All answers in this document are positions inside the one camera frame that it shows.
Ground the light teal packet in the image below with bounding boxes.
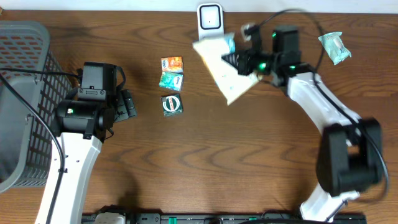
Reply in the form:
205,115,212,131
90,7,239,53
318,32,352,65

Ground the white barcode scanner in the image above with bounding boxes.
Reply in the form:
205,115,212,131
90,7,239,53
197,3,224,40

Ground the yellow snack bag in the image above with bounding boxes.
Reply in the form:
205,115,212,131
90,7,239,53
193,32,259,105

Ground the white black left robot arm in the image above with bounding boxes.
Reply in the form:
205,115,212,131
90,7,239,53
35,90,137,223

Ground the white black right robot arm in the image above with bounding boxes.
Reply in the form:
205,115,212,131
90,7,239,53
222,24,388,223

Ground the green Zam-Buk box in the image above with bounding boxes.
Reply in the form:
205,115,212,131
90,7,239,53
160,94,183,116

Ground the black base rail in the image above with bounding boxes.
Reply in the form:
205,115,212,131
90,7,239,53
81,205,368,224

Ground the teal tissue packet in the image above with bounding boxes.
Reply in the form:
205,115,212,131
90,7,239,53
159,72,183,91

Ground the grey plastic mesh basket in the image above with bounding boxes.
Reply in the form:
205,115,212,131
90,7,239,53
1,21,72,192

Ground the orange tissue packet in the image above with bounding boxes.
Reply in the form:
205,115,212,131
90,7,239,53
160,56,183,73

